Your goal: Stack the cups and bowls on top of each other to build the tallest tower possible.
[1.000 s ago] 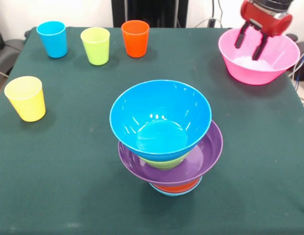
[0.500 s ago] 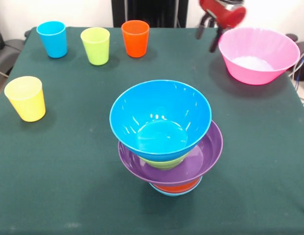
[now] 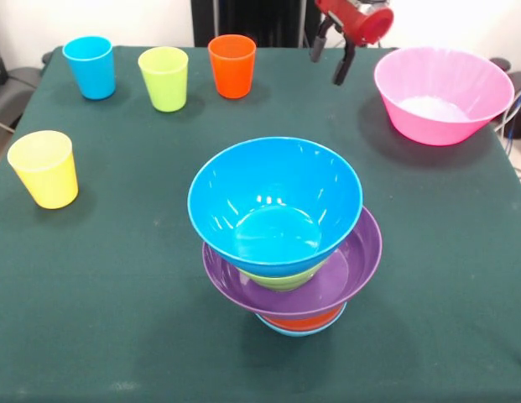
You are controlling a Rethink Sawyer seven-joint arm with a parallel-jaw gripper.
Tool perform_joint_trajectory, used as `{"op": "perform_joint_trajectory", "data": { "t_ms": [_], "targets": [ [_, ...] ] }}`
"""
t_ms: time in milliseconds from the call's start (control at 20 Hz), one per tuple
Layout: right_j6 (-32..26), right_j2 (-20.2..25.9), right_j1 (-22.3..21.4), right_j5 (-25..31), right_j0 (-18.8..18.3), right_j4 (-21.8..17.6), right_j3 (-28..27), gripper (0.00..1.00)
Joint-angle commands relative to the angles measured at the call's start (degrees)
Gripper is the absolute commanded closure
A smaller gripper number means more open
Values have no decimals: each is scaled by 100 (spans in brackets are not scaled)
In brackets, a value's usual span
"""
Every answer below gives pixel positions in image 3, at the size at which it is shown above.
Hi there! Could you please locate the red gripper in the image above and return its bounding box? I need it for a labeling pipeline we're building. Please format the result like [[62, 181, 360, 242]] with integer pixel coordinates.
[[309, 0, 394, 86]]

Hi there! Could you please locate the large pink plastic bowl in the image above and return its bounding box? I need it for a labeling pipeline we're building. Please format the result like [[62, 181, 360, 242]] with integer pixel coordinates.
[[373, 46, 516, 147]]

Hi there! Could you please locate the large blue plastic bowl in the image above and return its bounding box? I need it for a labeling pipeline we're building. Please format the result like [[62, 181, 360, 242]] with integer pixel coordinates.
[[187, 136, 364, 278]]

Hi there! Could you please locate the purple plastic bowl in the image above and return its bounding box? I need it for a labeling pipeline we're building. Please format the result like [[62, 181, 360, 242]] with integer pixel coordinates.
[[202, 205, 383, 320]]

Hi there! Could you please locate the small green plastic bowl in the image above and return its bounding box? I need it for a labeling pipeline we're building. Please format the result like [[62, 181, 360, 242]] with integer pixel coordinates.
[[238, 259, 328, 292]]

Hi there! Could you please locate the orange plastic bowl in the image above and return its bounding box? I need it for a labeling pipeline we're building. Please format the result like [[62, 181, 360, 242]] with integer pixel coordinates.
[[263, 305, 346, 332]]

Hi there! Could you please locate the small blue plastic bowl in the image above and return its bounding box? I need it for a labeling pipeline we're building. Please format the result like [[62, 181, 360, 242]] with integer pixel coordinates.
[[256, 308, 349, 338]]

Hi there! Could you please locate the orange plastic cup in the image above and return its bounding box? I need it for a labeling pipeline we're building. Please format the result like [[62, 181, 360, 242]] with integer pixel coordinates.
[[207, 34, 258, 100]]

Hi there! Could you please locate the lime green plastic cup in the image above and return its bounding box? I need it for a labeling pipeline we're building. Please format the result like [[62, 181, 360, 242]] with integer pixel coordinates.
[[137, 45, 190, 113]]

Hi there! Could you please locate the blue plastic cup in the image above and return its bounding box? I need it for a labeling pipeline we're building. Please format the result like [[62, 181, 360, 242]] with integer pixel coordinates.
[[61, 35, 117, 101]]

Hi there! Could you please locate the dark green tablecloth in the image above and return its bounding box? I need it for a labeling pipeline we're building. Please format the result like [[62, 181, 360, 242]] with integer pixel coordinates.
[[0, 44, 521, 403]]

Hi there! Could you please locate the yellow plastic cup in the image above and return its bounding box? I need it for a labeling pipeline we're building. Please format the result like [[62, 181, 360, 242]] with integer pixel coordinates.
[[7, 129, 80, 210]]

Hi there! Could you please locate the black chair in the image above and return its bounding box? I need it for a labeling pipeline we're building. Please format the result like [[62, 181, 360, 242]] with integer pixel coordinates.
[[0, 29, 49, 131]]

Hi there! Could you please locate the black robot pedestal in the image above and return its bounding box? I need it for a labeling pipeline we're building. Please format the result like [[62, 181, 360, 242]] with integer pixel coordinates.
[[192, 0, 322, 48]]

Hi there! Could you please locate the blue cable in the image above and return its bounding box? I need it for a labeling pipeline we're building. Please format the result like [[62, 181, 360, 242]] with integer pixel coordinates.
[[503, 83, 521, 140]]

